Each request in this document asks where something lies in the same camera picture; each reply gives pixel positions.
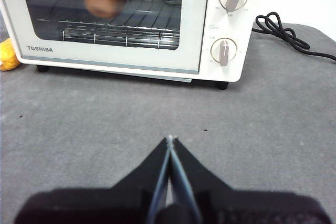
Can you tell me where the yellow corn cob piece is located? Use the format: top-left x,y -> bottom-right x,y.
0,37 -> 19,72

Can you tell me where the cream toaster oven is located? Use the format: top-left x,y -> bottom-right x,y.
0,0 -> 266,90

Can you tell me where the metal wire oven rack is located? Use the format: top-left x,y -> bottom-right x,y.
36,0 -> 182,51

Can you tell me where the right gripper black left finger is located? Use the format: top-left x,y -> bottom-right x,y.
14,136 -> 172,224

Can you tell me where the black oven power cord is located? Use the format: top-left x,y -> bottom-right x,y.
252,11 -> 336,63

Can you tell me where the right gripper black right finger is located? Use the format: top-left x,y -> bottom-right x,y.
170,136 -> 329,224

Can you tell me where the brown potato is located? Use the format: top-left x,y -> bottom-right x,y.
83,0 -> 127,19

